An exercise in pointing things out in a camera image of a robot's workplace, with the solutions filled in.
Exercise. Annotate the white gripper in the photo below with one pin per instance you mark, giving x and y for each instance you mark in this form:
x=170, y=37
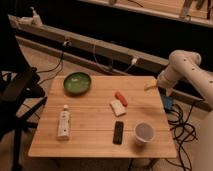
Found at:
x=160, y=82

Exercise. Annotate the black eraser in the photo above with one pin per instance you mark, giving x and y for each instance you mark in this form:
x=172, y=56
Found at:
x=118, y=132

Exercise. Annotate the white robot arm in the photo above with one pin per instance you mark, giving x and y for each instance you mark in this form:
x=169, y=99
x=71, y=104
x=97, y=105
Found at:
x=185, y=64

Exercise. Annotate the blue box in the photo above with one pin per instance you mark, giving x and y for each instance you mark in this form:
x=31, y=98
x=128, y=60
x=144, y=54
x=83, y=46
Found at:
x=167, y=102

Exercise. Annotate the white plug adapter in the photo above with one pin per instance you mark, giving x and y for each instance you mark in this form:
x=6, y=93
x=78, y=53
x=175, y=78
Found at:
x=134, y=61

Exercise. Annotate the orange carrot toy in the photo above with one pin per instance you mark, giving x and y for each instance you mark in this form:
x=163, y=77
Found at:
x=121, y=98

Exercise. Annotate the clear plastic cup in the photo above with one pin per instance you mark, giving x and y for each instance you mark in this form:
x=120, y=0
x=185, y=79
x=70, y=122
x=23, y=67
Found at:
x=143, y=133

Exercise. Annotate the white tube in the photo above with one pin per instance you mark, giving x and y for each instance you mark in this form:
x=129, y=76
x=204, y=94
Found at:
x=63, y=132

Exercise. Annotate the black chair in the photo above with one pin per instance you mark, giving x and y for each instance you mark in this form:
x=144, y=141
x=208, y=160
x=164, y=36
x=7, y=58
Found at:
x=18, y=81

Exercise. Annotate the white spray bottle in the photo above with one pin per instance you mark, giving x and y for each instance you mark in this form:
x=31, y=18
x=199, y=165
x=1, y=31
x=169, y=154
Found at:
x=36, y=18

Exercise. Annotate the white plug on rail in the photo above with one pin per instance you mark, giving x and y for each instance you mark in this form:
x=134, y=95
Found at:
x=66, y=43

